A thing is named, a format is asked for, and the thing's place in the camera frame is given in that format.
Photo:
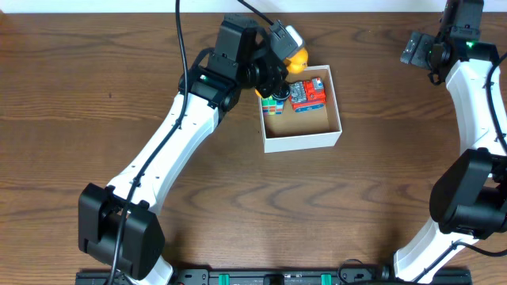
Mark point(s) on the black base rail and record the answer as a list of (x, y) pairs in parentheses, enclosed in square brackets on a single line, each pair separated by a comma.
[(348, 275)]

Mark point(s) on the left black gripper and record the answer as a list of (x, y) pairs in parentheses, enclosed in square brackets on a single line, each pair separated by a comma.
[(271, 84)]

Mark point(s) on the colourful puzzle cube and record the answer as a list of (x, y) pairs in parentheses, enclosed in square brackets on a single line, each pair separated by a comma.
[(271, 107)]

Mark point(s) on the orange toy dog figure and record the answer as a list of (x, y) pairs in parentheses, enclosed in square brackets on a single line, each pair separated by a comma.
[(295, 65)]

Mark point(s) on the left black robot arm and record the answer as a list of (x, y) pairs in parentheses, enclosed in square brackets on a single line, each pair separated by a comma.
[(118, 223)]

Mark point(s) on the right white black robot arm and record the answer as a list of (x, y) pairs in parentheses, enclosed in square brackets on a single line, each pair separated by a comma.
[(468, 203)]

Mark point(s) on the black round wheel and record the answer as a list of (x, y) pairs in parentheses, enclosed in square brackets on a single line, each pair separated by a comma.
[(281, 95)]

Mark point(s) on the white cardboard box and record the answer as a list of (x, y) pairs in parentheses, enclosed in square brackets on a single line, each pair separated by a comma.
[(307, 130)]

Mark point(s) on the red and grey toy truck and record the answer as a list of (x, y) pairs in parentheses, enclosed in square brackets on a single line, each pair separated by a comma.
[(307, 95)]

